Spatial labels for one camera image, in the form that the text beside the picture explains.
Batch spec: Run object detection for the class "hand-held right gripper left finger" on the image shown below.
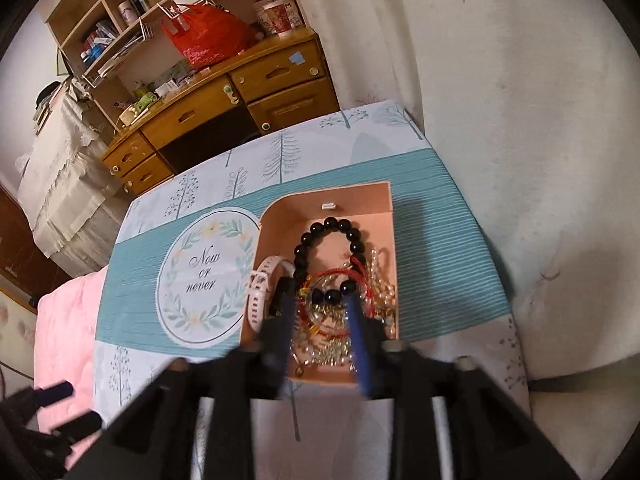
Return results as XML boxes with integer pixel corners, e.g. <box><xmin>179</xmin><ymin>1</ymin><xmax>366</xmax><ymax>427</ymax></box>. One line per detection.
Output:
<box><xmin>65</xmin><ymin>277</ymin><xmax>301</xmax><ymax>480</ymax></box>

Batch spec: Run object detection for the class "pink plastic box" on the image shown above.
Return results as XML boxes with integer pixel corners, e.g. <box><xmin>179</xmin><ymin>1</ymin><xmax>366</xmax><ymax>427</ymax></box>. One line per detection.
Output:
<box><xmin>240</xmin><ymin>182</ymin><xmax>402</xmax><ymax>387</ymax></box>

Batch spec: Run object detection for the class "stack of books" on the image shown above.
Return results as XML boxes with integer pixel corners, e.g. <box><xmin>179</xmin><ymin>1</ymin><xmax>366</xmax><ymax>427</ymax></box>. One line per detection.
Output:
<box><xmin>32</xmin><ymin>81</ymin><xmax>68</xmax><ymax>133</ymax></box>

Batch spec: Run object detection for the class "white lace cover cloth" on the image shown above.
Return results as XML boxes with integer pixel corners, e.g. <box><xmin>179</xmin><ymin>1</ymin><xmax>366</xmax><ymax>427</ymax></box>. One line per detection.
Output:
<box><xmin>16</xmin><ymin>82</ymin><xmax>132</xmax><ymax>278</ymax></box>

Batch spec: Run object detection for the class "white wire rack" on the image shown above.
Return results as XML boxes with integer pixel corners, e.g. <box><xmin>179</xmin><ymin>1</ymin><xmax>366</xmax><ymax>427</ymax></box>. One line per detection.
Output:
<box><xmin>81</xmin><ymin>2</ymin><xmax>177</xmax><ymax>89</ymax></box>

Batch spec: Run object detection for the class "gold and pearl jewelry pile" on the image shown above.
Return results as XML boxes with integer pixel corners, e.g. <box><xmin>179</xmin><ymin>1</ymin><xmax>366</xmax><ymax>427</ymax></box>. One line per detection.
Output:
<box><xmin>295</xmin><ymin>246</ymin><xmax>399</xmax><ymax>380</ymax></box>

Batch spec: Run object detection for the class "pink quilted blanket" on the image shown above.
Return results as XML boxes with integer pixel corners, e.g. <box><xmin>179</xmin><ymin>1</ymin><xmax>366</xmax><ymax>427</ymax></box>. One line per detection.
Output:
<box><xmin>34</xmin><ymin>266</ymin><xmax>110</xmax><ymax>436</ymax></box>

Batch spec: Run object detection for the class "black bead bracelet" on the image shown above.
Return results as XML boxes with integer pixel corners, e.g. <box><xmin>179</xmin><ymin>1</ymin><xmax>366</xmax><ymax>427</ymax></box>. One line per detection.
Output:
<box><xmin>292</xmin><ymin>216</ymin><xmax>369</xmax><ymax>307</ymax></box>

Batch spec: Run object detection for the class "white leaf print curtain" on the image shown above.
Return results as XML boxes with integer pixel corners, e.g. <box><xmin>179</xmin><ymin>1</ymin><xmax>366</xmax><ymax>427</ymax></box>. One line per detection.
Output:
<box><xmin>280</xmin><ymin>0</ymin><xmax>640</xmax><ymax>383</ymax></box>

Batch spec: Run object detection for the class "pink watch band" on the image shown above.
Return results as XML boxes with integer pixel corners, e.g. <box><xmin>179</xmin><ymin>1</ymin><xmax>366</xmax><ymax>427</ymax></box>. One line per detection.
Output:
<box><xmin>247</xmin><ymin>256</ymin><xmax>297</xmax><ymax>333</ymax></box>

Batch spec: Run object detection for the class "wooden desk with drawers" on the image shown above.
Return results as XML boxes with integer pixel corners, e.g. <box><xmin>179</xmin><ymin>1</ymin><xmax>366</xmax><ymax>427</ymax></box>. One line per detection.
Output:
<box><xmin>101</xmin><ymin>27</ymin><xmax>342</xmax><ymax>197</ymax></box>

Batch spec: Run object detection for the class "red plastic bag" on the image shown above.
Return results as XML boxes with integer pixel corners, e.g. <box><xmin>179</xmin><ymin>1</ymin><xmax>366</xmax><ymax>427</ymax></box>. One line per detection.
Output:
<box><xmin>161</xmin><ymin>2</ymin><xmax>257</xmax><ymax>72</ymax></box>

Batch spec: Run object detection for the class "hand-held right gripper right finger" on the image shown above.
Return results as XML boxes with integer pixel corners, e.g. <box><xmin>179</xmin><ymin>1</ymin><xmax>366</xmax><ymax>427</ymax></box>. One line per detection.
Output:
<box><xmin>344</xmin><ymin>294</ymin><xmax>582</xmax><ymax>480</ymax></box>

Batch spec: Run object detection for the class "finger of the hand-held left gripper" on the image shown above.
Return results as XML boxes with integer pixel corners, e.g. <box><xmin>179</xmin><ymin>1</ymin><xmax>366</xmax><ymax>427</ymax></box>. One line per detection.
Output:
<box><xmin>37</xmin><ymin>409</ymin><xmax>105</xmax><ymax>446</ymax></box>
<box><xmin>15</xmin><ymin>381</ymin><xmax>73</xmax><ymax>411</ymax></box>

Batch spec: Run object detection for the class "wooden desk hutch shelf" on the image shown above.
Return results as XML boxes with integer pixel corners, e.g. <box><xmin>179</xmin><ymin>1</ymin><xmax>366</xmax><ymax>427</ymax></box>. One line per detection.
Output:
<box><xmin>42</xmin><ymin>0</ymin><xmax>288</xmax><ymax>88</ymax></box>

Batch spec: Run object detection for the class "red string bracelet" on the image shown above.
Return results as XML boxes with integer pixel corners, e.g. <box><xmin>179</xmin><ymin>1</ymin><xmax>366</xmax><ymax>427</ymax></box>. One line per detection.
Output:
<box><xmin>295</xmin><ymin>254</ymin><xmax>373</xmax><ymax>337</ymax></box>

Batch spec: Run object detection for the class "red paper cup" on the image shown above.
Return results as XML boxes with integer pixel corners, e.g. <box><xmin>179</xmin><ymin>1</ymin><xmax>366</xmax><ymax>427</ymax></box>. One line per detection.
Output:
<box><xmin>255</xmin><ymin>0</ymin><xmax>297</xmax><ymax>39</ymax></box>

